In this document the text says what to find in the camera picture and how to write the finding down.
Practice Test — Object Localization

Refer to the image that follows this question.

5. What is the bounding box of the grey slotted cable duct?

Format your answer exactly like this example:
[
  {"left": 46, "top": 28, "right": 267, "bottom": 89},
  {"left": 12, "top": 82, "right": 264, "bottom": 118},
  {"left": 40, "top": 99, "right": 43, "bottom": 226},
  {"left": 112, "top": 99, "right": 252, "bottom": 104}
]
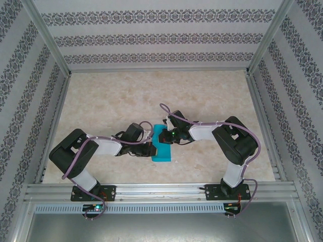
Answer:
[{"left": 34, "top": 203, "right": 226, "bottom": 215}]

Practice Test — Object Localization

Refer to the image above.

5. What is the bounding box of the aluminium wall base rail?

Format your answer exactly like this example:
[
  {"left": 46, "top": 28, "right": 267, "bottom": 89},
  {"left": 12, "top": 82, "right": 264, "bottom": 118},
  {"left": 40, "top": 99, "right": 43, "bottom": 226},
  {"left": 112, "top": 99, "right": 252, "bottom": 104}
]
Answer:
[{"left": 68, "top": 67, "right": 250, "bottom": 74}]

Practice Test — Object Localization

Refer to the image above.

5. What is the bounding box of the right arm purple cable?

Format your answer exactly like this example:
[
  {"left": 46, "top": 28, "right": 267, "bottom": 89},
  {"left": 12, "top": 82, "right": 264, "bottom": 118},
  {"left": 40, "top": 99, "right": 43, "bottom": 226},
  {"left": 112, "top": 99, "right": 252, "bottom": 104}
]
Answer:
[{"left": 158, "top": 102, "right": 261, "bottom": 220}]

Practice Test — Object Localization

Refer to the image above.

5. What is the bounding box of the grey sheet metal panel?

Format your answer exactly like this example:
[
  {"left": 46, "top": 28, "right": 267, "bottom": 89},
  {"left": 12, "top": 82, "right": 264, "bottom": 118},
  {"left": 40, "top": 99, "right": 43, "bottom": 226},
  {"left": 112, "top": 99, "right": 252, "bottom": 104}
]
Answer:
[{"left": 24, "top": 213, "right": 307, "bottom": 242}]

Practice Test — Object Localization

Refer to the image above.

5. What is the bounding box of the teal paper sheet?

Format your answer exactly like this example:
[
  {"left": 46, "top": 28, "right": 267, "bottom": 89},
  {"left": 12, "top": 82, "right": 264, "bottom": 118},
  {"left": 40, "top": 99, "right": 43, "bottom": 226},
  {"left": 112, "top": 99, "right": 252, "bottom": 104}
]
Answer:
[{"left": 151, "top": 124, "right": 173, "bottom": 162}]

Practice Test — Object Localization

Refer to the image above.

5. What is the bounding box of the aluminium frame leg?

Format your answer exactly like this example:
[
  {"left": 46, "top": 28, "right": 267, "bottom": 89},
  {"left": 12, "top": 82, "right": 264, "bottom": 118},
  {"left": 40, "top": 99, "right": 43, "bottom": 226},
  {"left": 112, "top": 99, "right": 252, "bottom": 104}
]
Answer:
[
  {"left": 5, "top": 200, "right": 36, "bottom": 242},
  {"left": 287, "top": 200, "right": 317, "bottom": 242}
]

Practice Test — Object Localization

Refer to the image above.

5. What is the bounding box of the aluminium side rail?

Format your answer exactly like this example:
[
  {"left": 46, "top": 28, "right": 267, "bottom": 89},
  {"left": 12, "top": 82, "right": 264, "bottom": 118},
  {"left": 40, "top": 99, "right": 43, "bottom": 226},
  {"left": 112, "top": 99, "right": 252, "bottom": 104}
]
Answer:
[
  {"left": 245, "top": 73, "right": 288, "bottom": 182},
  {"left": 34, "top": 74, "right": 73, "bottom": 184}
]

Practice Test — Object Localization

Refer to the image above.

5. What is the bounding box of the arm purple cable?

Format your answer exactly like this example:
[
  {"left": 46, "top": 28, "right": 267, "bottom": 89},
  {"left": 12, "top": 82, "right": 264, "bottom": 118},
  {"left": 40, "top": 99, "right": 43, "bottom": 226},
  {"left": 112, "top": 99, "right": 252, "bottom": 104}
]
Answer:
[
  {"left": 158, "top": 102, "right": 261, "bottom": 220},
  {"left": 62, "top": 120, "right": 155, "bottom": 221}
]

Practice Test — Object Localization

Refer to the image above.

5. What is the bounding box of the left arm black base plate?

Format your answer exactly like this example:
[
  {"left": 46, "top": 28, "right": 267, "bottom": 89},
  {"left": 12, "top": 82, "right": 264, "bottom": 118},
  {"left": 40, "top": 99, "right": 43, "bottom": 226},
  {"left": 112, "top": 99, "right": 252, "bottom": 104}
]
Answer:
[{"left": 70, "top": 184, "right": 118, "bottom": 202}]

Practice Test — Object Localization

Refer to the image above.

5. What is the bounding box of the aluminium corner post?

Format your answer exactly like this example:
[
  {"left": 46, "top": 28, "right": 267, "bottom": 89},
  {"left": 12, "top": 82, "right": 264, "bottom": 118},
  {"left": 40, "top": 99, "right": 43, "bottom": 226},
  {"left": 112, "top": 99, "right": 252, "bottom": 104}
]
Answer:
[
  {"left": 21, "top": 0, "right": 73, "bottom": 76},
  {"left": 246, "top": 0, "right": 296, "bottom": 76}
]

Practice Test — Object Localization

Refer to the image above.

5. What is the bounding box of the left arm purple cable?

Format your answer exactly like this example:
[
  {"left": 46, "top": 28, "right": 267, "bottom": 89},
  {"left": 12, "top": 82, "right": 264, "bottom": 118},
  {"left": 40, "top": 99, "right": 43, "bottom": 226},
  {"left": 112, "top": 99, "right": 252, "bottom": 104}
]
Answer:
[{"left": 62, "top": 120, "right": 155, "bottom": 221}]

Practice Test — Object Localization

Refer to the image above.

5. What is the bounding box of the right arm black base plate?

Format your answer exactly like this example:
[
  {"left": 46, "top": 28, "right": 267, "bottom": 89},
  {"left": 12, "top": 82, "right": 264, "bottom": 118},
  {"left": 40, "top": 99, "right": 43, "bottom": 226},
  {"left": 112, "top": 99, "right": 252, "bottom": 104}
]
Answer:
[{"left": 204, "top": 183, "right": 252, "bottom": 202}]

